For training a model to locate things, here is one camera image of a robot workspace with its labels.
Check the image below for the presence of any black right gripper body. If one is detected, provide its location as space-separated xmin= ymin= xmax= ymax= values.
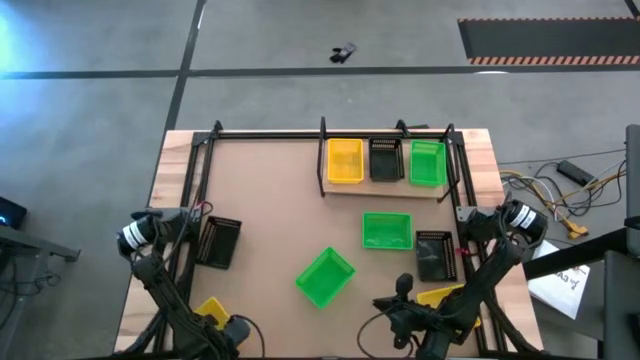
xmin=394 ymin=298 xmax=442 ymax=332

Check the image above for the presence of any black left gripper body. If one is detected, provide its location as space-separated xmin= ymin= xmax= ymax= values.
xmin=189 ymin=324 xmax=232 ymax=360

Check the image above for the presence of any yellow plastic basket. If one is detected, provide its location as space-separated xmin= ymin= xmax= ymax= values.
xmin=327 ymin=138 xmax=365 ymax=185
xmin=193 ymin=296 xmax=232 ymax=331
xmin=416 ymin=283 xmax=482 ymax=331

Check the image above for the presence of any black plastic basket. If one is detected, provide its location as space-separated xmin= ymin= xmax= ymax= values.
xmin=368 ymin=137 xmax=405 ymax=183
xmin=195 ymin=215 xmax=243 ymax=270
xmin=416 ymin=230 xmax=458 ymax=282

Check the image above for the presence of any green plastic basket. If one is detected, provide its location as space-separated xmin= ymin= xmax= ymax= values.
xmin=294 ymin=246 xmax=357 ymax=309
xmin=409 ymin=139 xmax=448 ymax=188
xmin=361 ymin=211 xmax=415 ymax=251

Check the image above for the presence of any wooden shelf board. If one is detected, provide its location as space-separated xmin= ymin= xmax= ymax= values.
xmin=322 ymin=138 xmax=447 ymax=199

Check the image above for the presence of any white paper sheet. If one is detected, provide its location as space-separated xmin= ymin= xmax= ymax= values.
xmin=527 ymin=239 xmax=591 ymax=320

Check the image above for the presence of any brown table mat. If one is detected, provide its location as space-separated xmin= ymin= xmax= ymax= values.
xmin=180 ymin=138 xmax=481 ymax=359

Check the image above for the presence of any black metal bar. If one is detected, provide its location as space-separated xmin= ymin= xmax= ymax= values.
xmin=522 ymin=227 xmax=640 ymax=281

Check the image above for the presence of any grey metal stand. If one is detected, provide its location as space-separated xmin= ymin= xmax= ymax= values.
xmin=0 ymin=224 xmax=81 ymax=360

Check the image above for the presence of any grey furniture panel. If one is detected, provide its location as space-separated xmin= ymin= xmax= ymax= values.
xmin=597 ymin=249 xmax=640 ymax=360

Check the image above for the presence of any black power strip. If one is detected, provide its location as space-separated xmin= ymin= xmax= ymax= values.
xmin=556 ymin=159 xmax=596 ymax=187

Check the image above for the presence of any black device with blue light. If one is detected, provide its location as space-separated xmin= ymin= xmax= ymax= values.
xmin=0 ymin=196 xmax=28 ymax=230

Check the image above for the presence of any small black floor object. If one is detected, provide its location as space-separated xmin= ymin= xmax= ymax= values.
xmin=329 ymin=42 xmax=357 ymax=65

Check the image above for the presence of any black hazard-striped floor mat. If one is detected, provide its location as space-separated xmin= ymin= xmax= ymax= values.
xmin=457 ymin=17 xmax=640 ymax=66

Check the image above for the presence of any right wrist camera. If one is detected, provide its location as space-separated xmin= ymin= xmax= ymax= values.
xmin=395 ymin=272 xmax=415 ymax=297

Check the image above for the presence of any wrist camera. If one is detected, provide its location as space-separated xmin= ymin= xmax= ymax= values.
xmin=395 ymin=272 xmax=415 ymax=297
xmin=224 ymin=317 xmax=252 ymax=347

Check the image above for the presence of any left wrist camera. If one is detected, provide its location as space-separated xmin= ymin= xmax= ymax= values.
xmin=224 ymin=317 xmax=252 ymax=347

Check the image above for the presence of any black metal shelf frame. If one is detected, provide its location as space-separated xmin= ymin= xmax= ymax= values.
xmin=316 ymin=116 xmax=459 ymax=204

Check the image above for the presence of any bundle of floor cables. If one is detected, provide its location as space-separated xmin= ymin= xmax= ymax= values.
xmin=499 ymin=159 xmax=629 ymax=226

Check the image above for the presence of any black aluminium table frame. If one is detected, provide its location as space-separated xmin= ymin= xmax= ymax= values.
xmin=114 ymin=119 xmax=546 ymax=359

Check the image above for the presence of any grey upright post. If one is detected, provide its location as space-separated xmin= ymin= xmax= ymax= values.
xmin=624 ymin=124 xmax=640 ymax=231

